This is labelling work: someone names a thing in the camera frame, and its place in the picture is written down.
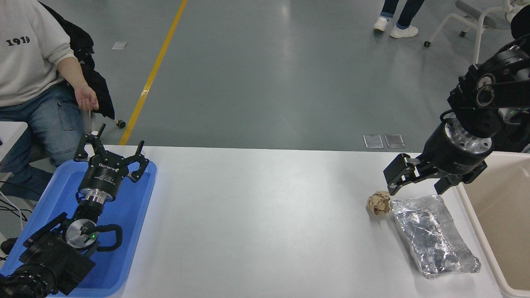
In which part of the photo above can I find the blue plastic tray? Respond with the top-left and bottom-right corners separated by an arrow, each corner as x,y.
0,159 -> 158,298

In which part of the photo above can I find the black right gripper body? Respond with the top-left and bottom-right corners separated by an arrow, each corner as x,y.
420,123 -> 493,180

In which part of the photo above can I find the small white table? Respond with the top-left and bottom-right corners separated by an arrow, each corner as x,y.
0,121 -> 29,163

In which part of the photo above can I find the crumpled tan paper ball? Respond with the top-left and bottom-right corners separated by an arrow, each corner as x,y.
366,190 -> 392,216

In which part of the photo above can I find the black jacket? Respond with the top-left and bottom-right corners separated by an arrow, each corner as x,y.
39,2 -> 116,121

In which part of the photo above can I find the person's hand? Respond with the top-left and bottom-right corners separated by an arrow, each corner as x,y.
75,84 -> 100,112

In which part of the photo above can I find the black cable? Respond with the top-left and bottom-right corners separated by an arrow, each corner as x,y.
0,198 -> 34,222

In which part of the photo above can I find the white frame chair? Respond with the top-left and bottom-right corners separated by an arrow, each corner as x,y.
423,0 -> 515,65

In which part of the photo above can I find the silver foil plate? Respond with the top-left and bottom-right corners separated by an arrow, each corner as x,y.
390,195 -> 482,280

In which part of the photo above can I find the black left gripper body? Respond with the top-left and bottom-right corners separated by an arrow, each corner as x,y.
79,153 -> 130,200

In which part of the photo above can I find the large pale plastic bin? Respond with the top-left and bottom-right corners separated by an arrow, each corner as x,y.
455,151 -> 530,298

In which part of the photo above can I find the white cable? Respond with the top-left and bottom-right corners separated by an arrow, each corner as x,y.
0,190 -> 25,232

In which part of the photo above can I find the small black object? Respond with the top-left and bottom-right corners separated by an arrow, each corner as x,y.
0,237 -> 19,255

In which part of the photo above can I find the clear rectangular floor plate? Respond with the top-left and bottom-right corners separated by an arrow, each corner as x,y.
384,134 -> 406,149
363,134 -> 385,149

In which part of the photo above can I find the office chair with casters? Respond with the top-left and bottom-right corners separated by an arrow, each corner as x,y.
82,108 -> 127,135

